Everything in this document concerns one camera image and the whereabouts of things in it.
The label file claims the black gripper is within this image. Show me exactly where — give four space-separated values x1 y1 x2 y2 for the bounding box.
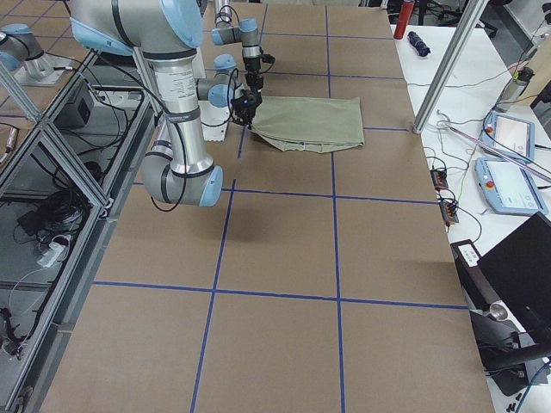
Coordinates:
245 71 264 93
230 89 263 131

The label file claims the olive green long-sleeve shirt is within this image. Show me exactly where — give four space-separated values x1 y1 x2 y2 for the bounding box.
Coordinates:
251 96 364 153

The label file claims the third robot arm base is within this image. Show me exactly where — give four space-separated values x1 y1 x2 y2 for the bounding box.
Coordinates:
1 23 73 86

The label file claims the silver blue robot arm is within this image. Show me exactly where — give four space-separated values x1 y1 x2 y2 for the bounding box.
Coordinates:
71 1 268 207
211 1 263 92

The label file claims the folded dark blue umbrella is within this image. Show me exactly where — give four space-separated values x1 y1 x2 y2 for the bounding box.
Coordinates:
407 31 430 58

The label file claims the red water bottle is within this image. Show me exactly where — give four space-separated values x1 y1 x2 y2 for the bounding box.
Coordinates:
393 0 415 40

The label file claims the far blue teach pendant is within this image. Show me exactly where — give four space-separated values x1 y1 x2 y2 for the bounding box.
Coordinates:
480 111 535 161

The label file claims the blue teach pendant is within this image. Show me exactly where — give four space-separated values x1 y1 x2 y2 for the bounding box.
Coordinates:
474 157 548 216
480 111 535 161

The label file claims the grey drink bottle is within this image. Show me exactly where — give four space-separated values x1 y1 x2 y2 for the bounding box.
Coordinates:
496 66 535 113

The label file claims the near blue teach pendant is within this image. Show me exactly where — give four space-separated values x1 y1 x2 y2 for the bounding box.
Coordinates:
474 157 548 216

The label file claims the black monitor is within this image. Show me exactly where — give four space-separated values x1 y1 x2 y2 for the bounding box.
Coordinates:
478 213 550 342

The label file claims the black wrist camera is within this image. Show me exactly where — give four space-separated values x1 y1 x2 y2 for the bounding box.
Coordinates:
261 53 276 65

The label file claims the aluminium frame post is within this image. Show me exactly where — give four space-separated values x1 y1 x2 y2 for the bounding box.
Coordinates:
412 0 489 134

